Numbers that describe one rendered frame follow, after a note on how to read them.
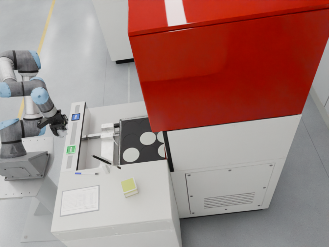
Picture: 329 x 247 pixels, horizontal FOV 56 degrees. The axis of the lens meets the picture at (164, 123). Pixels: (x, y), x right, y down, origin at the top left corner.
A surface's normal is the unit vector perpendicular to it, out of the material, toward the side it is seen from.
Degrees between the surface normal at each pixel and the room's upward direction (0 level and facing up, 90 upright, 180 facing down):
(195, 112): 90
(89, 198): 0
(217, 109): 90
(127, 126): 0
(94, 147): 0
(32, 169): 90
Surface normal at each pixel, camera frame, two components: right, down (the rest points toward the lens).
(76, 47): -0.11, -0.62
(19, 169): 0.01, 0.78
